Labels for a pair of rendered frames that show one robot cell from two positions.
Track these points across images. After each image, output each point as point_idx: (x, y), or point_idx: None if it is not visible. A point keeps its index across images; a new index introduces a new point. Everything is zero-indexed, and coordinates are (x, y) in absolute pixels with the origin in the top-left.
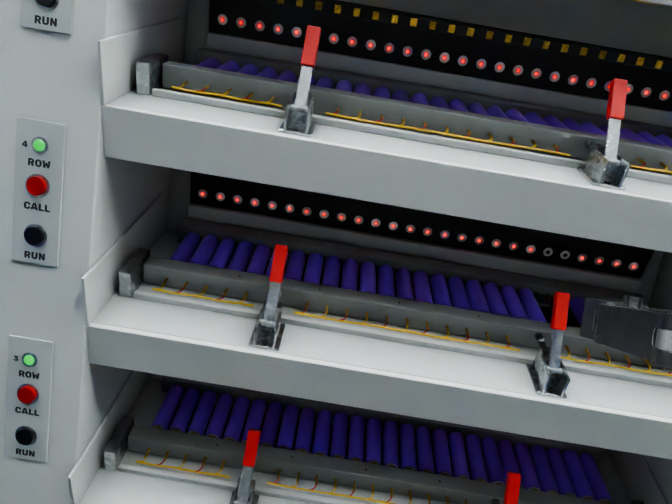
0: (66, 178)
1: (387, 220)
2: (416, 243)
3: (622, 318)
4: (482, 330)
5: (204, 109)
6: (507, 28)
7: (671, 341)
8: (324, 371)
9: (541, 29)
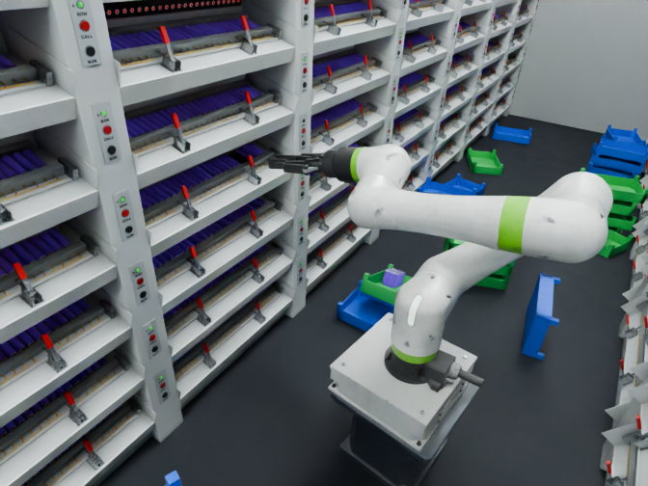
0: (132, 204)
1: None
2: None
3: (291, 167)
4: (230, 176)
5: (151, 156)
6: None
7: (307, 171)
8: (212, 214)
9: None
